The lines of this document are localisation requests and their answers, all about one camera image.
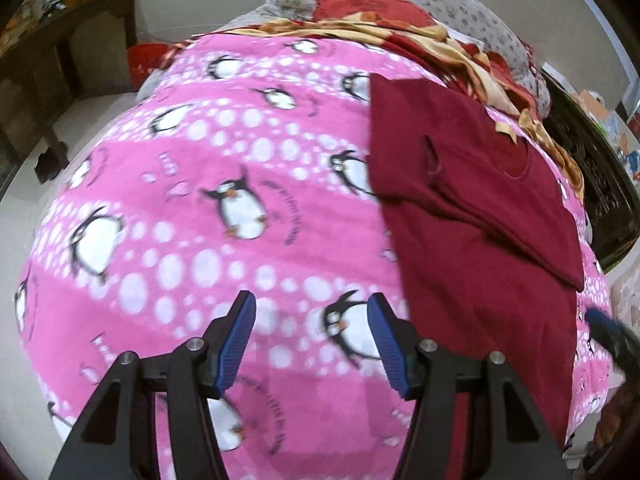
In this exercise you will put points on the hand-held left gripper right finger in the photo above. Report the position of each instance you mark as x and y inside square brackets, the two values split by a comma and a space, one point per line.
[390, 345]

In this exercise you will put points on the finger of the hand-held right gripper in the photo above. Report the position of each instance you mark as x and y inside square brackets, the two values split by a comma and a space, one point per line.
[612, 332]

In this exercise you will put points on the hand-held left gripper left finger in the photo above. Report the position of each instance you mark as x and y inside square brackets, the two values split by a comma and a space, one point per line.
[235, 340]

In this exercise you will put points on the dark red sweater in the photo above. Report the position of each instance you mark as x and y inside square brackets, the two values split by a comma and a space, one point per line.
[475, 260]

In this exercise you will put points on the pink penguin print blanket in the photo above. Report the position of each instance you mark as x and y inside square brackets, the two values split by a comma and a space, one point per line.
[200, 260]

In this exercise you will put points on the dark carved wooden headboard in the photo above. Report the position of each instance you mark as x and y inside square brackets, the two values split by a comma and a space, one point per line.
[595, 170]

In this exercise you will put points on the red plastic bin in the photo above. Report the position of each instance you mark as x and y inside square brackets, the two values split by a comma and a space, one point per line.
[147, 62]

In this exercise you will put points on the red and yellow quilt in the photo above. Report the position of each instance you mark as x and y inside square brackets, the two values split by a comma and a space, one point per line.
[480, 55]

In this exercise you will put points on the dark wooden table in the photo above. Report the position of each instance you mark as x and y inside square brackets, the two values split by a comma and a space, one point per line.
[75, 45]

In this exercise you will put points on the large grey floral pillow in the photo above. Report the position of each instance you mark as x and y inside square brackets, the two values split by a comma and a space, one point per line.
[460, 15]

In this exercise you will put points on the red ruffled cushion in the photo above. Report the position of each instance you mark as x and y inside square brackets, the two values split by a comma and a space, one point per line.
[365, 5]

